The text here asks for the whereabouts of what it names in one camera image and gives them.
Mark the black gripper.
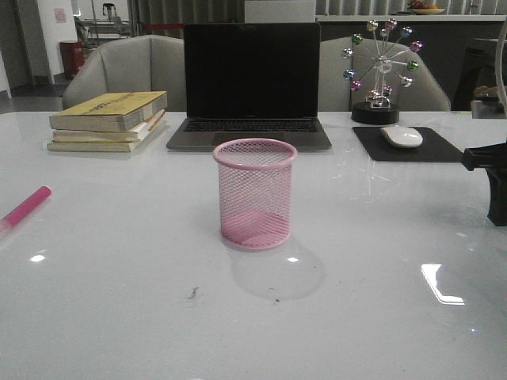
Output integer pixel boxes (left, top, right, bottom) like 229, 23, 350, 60
461, 145, 506, 226

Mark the pink marker pen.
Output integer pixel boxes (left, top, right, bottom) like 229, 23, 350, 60
1, 185, 52, 235

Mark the pink mesh pen holder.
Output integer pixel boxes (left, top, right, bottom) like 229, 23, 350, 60
213, 138, 298, 250

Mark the black mouse pad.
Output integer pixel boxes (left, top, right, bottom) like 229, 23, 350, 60
353, 126, 463, 162

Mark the white computer mouse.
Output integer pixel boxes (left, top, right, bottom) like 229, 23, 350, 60
380, 125, 423, 148

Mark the ferris wheel desk ornament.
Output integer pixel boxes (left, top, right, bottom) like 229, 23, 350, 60
341, 18, 424, 125

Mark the right grey armchair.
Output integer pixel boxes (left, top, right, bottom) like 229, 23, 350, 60
318, 37, 451, 112

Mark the grey armchair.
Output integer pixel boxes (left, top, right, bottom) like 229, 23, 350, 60
318, 37, 451, 112
63, 35, 187, 112

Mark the fruit bowl on counter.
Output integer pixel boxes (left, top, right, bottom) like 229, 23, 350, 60
407, 0, 444, 15

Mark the white filing cabinet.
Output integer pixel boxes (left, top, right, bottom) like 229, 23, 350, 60
244, 0, 316, 23

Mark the grey open laptop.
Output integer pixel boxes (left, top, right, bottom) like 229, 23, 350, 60
166, 22, 331, 151

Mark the left grey armchair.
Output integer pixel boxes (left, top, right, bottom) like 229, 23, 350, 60
63, 35, 187, 112

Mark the middle white book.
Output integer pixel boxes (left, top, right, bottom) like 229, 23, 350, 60
53, 110, 166, 143

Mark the top yellow book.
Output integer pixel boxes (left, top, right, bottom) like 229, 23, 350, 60
49, 91, 168, 132

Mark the bottom pale book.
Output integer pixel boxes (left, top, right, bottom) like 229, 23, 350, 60
46, 126, 158, 152

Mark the red bin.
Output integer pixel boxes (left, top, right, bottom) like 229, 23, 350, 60
59, 40, 85, 79

